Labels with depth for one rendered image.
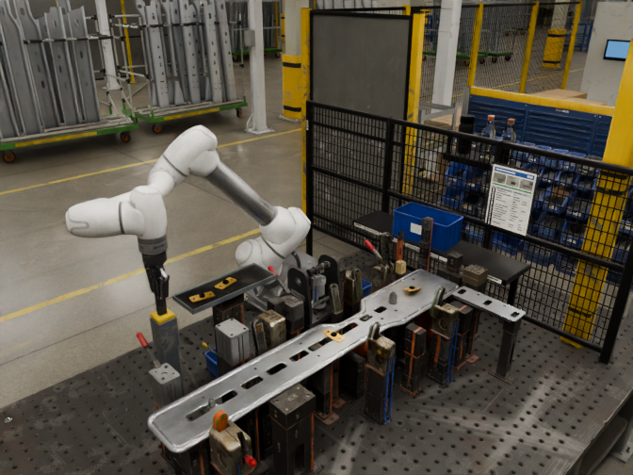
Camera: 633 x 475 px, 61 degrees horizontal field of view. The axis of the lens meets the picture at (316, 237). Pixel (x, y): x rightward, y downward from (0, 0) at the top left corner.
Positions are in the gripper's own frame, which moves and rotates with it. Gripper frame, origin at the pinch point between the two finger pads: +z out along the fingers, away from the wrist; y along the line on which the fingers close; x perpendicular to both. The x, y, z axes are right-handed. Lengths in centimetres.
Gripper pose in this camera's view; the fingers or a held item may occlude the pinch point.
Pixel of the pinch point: (161, 304)
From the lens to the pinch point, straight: 190.4
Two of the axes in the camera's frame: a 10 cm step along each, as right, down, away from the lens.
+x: 7.2, -2.9, 6.3
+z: 0.0, 9.1, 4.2
